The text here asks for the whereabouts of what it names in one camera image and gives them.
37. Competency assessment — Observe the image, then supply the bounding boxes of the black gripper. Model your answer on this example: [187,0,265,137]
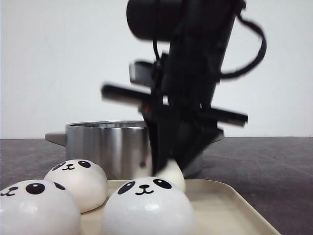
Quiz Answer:
[101,49,248,175]

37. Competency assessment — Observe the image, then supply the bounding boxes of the panda bun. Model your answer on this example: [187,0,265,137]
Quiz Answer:
[101,177,197,235]
[136,156,186,191]
[44,159,108,213]
[0,179,81,235]

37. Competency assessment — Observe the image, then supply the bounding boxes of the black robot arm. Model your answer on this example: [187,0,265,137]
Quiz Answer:
[101,0,252,174]

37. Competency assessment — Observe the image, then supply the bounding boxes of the stainless steel pot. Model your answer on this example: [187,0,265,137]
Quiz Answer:
[45,120,225,180]

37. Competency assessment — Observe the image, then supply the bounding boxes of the cream plastic tray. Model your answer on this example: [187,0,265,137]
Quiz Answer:
[81,180,277,235]

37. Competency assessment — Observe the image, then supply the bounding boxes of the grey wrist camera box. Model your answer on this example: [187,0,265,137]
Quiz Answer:
[129,61,157,88]

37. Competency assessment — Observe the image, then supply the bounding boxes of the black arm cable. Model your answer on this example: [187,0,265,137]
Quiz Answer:
[220,7,267,79]

